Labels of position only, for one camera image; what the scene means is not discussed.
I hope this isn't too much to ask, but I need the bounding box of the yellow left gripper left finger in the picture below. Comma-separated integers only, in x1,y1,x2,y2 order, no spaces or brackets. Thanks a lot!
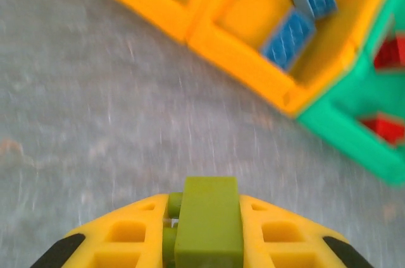
30,193,171,268

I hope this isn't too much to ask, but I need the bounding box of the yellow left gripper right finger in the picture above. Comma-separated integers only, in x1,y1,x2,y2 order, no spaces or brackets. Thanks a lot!
239,195,376,268

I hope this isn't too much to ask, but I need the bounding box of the green lego brick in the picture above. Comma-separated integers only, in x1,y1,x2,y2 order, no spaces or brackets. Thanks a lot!
161,176,245,268

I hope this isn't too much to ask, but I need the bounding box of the green plastic bin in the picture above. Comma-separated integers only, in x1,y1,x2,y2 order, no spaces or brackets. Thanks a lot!
296,0,405,186

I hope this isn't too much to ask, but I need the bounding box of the red lego brick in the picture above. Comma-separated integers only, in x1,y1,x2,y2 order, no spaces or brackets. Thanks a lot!
359,113,405,149
373,32,405,72

